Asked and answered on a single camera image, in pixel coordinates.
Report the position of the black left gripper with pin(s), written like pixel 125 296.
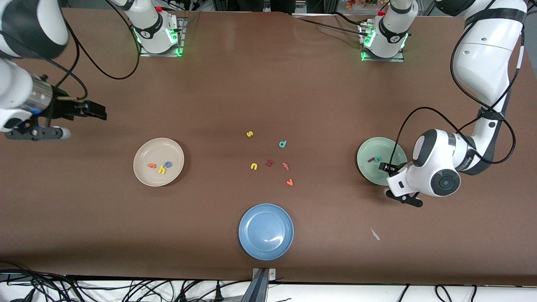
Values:
pixel 393 168

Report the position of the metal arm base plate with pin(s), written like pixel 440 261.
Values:
pixel 159 55
pixel 384 60

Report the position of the metal mount bracket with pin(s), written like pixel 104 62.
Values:
pixel 272 273

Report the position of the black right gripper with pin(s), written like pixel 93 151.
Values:
pixel 63 108

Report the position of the grey camera mount pole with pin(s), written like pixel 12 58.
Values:
pixel 258 289

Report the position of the orange flowers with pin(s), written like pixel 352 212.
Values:
pixel 361 4

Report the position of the beige brown plate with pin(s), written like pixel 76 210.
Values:
pixel 155 151

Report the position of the blue plate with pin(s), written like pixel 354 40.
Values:
pixel 266 231

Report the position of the white paper scrap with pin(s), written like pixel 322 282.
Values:
pixel 374 234

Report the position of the dark red letter z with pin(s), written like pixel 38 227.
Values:
pixel 269 163

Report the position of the green plate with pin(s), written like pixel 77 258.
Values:
pixel 369 174

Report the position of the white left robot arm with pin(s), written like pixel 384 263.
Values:
pixel 482 63

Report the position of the brown table cover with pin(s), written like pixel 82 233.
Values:
pixel 84 209

